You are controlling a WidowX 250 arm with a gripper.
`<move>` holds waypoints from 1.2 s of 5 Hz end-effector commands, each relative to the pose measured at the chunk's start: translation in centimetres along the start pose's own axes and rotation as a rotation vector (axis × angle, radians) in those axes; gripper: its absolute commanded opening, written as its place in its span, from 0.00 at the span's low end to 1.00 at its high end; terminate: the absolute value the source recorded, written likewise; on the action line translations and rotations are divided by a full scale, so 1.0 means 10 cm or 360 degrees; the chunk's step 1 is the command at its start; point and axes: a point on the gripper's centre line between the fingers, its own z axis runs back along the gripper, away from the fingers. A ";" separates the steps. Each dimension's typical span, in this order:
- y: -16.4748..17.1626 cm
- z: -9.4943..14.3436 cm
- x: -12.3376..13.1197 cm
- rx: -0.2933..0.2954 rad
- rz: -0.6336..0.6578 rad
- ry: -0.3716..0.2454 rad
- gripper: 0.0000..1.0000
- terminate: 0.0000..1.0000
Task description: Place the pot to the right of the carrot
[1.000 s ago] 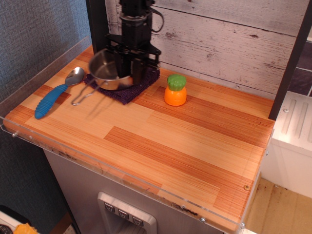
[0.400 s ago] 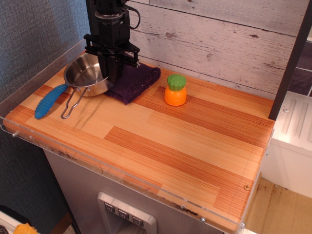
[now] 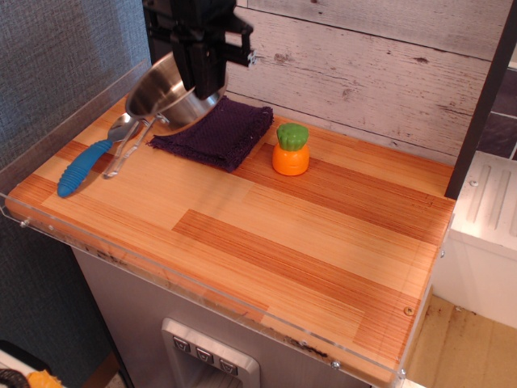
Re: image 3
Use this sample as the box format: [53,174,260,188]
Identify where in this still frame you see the blue handled metal spoon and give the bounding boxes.
[57,113,139,198]

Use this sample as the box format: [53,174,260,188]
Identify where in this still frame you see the grey toy fridge cabinet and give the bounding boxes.
[74,249,365,387]

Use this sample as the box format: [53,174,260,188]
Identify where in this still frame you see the silver dispenser panel with buttons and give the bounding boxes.
[162,318,261,387]

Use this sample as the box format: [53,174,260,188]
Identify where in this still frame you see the purple folded cloth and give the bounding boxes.
[149,97,274,172]

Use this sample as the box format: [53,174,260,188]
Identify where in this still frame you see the white toy appliance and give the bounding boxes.
[431,152,516,327]

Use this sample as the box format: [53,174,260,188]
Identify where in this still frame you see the stainless steel pot with handle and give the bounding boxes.
[103,53,228,179]

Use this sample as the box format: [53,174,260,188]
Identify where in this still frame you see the orange black object bottom left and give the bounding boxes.
[1,339,63,387]

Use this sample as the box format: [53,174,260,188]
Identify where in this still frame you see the dark frame post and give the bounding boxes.
[146,24,172,65]
[445,1,516,200]

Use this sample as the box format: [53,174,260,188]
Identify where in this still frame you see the dark right frame post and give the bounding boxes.
[445,1,516,200]

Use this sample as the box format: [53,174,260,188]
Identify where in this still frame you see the clear acrylic table guard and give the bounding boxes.
[2,59,458,387]

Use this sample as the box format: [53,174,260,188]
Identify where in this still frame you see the dark left frame post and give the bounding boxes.
[146,24,172,65]

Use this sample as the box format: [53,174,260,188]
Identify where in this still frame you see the orange toy carrot green top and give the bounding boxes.
[271,123,310,176]

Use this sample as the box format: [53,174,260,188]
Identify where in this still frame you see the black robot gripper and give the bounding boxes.
[143,1,256,99]

